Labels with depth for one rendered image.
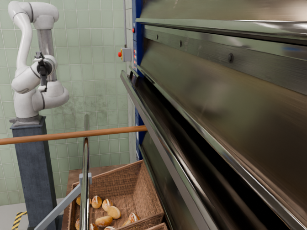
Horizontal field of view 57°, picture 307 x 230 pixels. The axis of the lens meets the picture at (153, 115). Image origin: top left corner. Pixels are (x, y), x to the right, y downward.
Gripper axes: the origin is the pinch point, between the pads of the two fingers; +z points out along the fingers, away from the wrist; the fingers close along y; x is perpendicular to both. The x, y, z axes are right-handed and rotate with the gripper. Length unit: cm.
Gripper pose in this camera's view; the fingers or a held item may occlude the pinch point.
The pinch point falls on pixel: (39, 75)
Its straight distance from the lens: 143.6
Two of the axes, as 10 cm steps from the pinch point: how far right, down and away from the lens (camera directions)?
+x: -9.8, 0.8, -2.0
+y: 0.1, 9.4, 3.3
